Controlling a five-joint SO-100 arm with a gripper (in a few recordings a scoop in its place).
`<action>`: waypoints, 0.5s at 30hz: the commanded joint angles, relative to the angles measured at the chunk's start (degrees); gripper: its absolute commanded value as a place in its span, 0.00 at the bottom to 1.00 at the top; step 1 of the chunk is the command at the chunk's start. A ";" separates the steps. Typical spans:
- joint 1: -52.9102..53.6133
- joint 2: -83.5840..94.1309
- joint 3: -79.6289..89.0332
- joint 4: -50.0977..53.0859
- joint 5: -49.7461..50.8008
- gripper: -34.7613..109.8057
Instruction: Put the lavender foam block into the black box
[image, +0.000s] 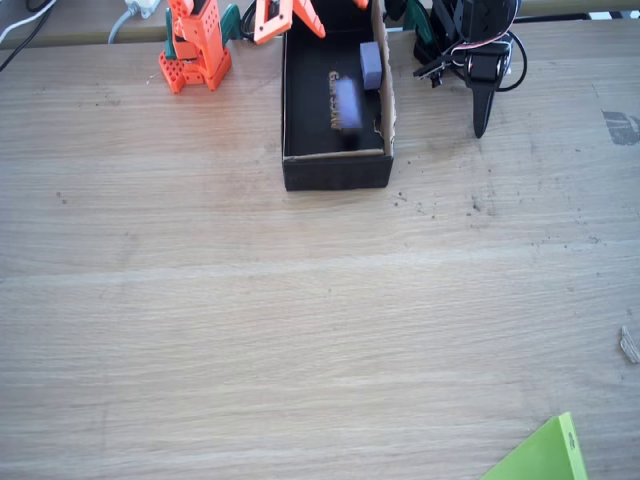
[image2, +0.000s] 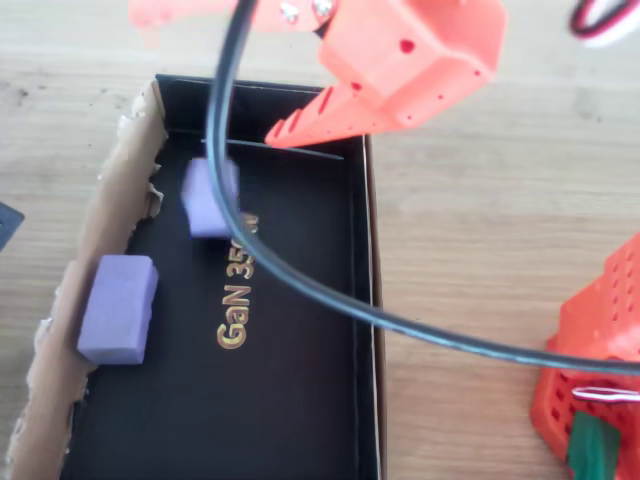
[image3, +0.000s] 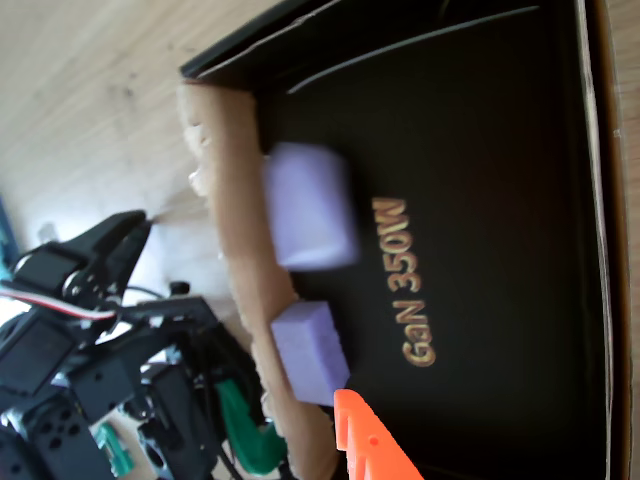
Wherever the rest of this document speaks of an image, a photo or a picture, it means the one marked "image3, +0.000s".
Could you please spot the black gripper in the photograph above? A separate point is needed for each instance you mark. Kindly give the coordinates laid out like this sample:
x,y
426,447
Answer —
x,y
100,239

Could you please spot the purple foam block torn face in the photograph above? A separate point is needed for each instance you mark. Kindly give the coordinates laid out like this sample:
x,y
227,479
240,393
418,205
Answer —
x,y
310,210

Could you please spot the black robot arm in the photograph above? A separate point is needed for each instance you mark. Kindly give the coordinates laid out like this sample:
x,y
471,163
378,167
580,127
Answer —
x,y
100,380

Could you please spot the purple foam block smooth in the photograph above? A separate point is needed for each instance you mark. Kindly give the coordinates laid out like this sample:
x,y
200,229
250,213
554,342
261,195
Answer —
x,y
312,350

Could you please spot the black cardboard box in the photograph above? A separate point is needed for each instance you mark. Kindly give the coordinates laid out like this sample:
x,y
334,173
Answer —
x,y
500,250

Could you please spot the dark green table clamp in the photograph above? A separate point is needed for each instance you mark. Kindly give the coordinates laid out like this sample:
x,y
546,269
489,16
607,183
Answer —
x,y
250,440

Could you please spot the teal plastic object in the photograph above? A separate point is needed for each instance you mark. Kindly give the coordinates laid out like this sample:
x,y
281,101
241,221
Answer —
x,y
4,240

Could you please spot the light green plastic clip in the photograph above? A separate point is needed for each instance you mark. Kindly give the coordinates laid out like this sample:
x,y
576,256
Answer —
x,y
115,450

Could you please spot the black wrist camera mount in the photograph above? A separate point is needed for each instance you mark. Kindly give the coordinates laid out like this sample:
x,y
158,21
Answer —
x,y
175,310

